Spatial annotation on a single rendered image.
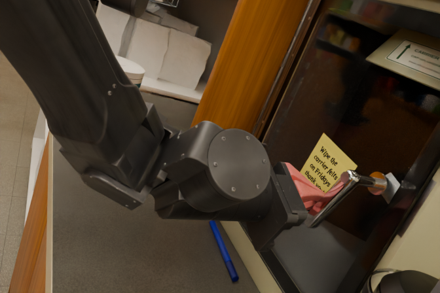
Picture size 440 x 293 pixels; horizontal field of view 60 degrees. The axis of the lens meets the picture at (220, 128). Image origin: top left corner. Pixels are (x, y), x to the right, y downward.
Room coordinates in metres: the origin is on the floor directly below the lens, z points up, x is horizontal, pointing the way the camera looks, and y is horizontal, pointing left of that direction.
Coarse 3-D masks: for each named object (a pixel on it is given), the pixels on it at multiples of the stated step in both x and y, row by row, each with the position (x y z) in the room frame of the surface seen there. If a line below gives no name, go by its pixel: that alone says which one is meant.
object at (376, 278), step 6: (378, 270) 0.29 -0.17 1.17; (384, 270) 0.29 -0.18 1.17; (390, 270) 0.29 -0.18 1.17; (396, 270) 0.30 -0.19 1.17; (372, 276) 0.27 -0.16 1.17; (378, 276) 0.28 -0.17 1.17; (372, 282) 0.26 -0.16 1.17; (378, 282) 0.27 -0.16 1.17; (372, 288) 0.26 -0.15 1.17; (378, 288) 0.26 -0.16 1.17
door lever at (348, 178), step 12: (348, 180) 0.38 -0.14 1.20; (360, 180) 0.38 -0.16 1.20; (372, 180) 0.40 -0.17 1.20; (384, 180) 0.40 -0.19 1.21; (336, 192) 0.39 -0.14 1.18; (348, 192) 0.39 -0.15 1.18; (372, 192) 0.41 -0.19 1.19; (324, 204) 0.39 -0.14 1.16; (336, 204) 0.39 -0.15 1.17; (312, 216) 0.40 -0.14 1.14; (324, 216) 0.40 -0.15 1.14
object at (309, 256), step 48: (336, 0) 0.59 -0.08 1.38; (336, 48) 0.55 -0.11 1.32; (384, 48) 0.48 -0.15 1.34; (432, 48) 0.43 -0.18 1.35; (288, 96) 0.60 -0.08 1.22; (336, 96) 0.51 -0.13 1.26; (384, 96) 0.45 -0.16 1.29; (432, 96) 0.41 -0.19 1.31; (288, 144) 0.55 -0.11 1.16; (336, 144) 0.48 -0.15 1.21; (384, 144) 0.42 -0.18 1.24; (432, 144) 0.38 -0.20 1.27; (384, 192) 0.40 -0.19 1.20; (288, 240) 0.48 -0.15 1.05; (336, 240) 0.42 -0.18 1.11; (384, 240) 0.37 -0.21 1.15; (288, 288) 0.44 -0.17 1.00; (336, 288) 0.39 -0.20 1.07
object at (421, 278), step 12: (384, 276) 0.28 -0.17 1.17; (396, 276) 0.27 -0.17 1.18; (408, 276) 0.27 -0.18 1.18; (420, 276) 0.28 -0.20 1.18; (432, 276) 0.29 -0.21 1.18; (384, 288) 0.26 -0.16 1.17; (396, 288) 0.25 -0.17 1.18; (408, 288) 0.25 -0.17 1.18; (420, 288) 0.26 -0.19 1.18; (432, 288) 0.27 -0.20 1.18
